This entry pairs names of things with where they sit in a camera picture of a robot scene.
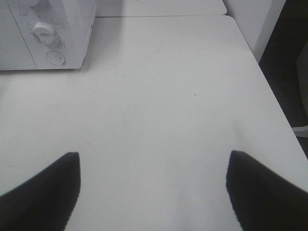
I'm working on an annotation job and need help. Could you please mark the lower white microwave knob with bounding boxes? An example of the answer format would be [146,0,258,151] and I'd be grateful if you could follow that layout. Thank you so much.
[32,22,56,45]

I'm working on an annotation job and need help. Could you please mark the round white door button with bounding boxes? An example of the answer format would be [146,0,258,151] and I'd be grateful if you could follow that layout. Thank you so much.
[46,51,65,65]

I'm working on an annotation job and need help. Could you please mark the white adjacent table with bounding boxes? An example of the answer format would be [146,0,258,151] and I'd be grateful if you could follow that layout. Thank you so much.
[96,0,227,17]

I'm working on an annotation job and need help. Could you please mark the white microwave knob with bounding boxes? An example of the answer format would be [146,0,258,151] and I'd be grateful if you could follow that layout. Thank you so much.
[32,22,56,45]
[26,0,40,6]

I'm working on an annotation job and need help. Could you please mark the white microwave oven body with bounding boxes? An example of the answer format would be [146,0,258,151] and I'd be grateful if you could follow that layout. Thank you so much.
[6,0,97,70]

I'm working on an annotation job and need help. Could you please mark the white microwave door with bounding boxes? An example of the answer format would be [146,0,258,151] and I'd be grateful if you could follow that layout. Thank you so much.
[0,0,37,70]

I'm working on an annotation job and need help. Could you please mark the upper white microwave knob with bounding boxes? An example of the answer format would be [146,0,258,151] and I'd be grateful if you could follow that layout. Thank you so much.
[26,0,40,6]

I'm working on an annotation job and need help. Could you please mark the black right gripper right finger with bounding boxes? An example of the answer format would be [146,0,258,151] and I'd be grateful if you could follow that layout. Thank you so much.
[226,151,308,231]

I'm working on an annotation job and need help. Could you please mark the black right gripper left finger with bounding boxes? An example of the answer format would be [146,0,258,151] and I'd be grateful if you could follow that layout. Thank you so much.
[0,152,80,231]

